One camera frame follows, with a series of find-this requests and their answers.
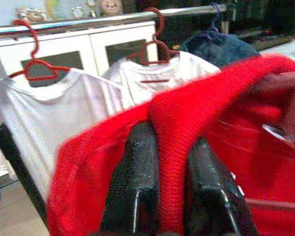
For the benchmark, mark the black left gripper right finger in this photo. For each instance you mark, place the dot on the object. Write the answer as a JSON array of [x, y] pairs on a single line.
[[209, 186]]

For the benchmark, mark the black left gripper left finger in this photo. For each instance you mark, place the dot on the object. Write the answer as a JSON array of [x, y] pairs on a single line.
[[135, 167]]

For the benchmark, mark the red knit sweater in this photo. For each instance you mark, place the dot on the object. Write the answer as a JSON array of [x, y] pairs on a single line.
[[177, 118]]

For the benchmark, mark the red plastic hanger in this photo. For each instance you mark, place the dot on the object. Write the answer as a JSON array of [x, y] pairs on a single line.
[[35, 41], [161, 22], [285, 81]]

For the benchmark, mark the blue hanger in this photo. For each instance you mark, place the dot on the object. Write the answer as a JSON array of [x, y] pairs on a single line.
[[215, 22]]

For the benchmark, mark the white T-shirt with black print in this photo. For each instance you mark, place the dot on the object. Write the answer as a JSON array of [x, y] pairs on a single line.
[[142, 73]]

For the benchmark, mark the plain white T-shirt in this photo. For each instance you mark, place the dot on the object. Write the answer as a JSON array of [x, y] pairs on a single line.
[[51, 115]]

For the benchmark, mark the black rack upright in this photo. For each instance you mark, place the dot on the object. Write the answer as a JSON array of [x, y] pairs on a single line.
[[17, 167]]

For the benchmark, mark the white glass-door cabinet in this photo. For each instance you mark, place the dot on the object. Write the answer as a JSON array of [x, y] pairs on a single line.
[[93, 41]]

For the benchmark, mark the blue jeans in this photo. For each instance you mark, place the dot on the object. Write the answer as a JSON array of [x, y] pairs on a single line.
[[218, 49]]

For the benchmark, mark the white table with black legs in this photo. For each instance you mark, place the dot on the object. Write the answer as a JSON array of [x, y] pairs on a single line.
[[285, 51]]

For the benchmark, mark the round-faced doll figurine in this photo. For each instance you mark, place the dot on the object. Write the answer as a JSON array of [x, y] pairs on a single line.
[[110, 7]]

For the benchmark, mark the white flower ornament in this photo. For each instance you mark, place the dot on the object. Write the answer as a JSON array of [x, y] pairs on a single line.
[[77, 12]]

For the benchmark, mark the small pale ornament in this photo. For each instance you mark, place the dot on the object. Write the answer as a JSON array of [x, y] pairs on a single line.
[[32, 15]]

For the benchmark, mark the chrome clothes rail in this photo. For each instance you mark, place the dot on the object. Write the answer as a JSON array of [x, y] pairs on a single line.
[[88, 22]]

